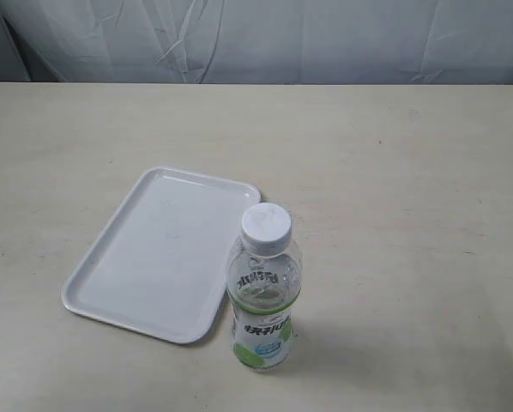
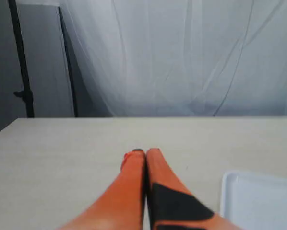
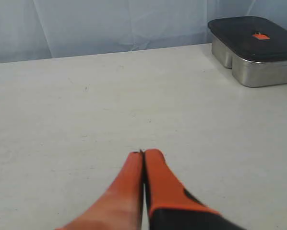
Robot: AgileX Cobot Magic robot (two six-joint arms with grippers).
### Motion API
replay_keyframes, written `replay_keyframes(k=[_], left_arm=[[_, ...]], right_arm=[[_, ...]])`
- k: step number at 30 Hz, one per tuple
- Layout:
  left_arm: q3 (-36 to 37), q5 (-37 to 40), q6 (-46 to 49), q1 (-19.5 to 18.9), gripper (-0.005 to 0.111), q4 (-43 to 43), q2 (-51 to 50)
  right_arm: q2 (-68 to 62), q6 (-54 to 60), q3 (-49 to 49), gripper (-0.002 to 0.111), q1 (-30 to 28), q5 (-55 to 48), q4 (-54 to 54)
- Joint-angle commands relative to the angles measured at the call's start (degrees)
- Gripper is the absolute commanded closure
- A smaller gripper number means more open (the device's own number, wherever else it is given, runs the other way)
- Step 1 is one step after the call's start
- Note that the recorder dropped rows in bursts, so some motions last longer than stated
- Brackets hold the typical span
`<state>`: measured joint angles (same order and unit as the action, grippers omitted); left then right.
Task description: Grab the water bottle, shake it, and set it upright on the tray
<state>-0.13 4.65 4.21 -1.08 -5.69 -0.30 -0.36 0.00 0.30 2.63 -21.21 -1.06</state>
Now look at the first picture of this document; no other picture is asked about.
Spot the grey wrinkled backdrop cloth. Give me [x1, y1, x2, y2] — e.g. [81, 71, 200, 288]
[0, 1, 513, 84]

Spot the white rectangular plastic tray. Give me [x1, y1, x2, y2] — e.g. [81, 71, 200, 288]
[62, 167, 262, 344]

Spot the clear plastic bottle white cap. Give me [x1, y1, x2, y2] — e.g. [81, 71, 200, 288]
[226, 203, 303, 371]

